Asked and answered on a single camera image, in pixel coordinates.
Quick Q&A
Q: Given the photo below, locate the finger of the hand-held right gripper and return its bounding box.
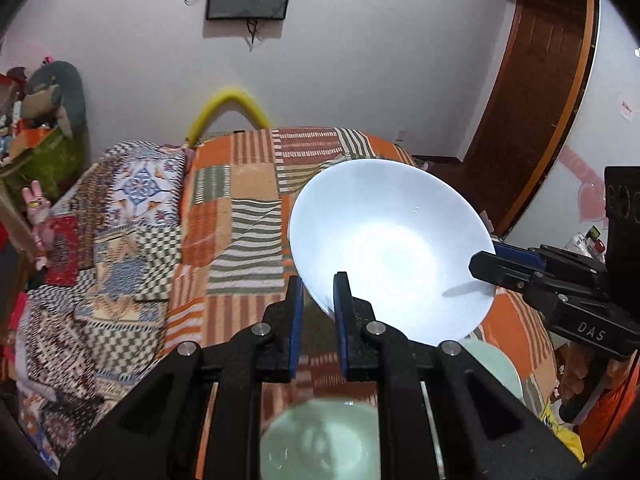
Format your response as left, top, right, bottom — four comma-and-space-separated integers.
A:
492, 241, 608, 281
469, 250, 557, 311

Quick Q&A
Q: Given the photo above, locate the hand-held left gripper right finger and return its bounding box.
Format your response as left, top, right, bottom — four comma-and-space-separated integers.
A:
332, 271, 583, 480

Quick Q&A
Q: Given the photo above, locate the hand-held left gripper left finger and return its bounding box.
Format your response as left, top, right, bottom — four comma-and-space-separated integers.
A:
59, 275, 306, 480

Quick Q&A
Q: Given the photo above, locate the white bowl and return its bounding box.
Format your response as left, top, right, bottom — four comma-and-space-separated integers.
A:
288, 158, 496, 347

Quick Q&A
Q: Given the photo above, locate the green plate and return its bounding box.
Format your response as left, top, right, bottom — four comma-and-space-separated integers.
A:
457, 337, 523, 406

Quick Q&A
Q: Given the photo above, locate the green bowl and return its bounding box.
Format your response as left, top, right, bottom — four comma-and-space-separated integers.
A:
260, 399, 381, 480

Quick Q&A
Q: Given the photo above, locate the person's right forearm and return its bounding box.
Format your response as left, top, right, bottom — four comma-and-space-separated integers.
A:
582, 375, 638, 461

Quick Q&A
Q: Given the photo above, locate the person's right hand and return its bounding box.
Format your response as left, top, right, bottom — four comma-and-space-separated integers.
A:
557, 347, 636, 402

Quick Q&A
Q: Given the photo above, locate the white fridge with magnets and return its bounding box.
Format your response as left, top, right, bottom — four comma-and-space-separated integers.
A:
565, 225, 608, 261

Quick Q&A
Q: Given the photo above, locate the orange striped patchwork blanket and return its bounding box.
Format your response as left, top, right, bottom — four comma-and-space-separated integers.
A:
150, 126, 558, 480

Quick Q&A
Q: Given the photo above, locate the brown wooden door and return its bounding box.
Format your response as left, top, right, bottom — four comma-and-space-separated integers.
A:
462, 0, 601, 236

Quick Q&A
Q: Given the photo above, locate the yellow cloth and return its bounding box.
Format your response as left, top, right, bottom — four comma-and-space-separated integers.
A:
542, 405, 583, 461

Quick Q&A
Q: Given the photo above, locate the blue geometric patterned blanket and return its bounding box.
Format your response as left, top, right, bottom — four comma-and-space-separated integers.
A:
15, 140, 193, 466

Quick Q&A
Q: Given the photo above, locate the yellow foam tube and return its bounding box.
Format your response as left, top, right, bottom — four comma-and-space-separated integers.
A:
186, 87, 271, 146

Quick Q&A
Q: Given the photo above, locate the pink bunny toy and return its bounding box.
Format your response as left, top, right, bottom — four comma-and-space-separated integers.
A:
22, 180, 53, 271

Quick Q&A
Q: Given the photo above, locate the green cardboard box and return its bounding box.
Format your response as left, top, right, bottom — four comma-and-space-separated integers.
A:
0, 127, 81, 196

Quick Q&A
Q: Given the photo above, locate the grey green stuffed toy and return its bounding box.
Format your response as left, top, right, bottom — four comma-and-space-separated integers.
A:
25, 60, 86, 138

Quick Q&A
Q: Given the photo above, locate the pink wall sticker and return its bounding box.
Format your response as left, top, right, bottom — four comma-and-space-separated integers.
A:
557, 147, 608, 223

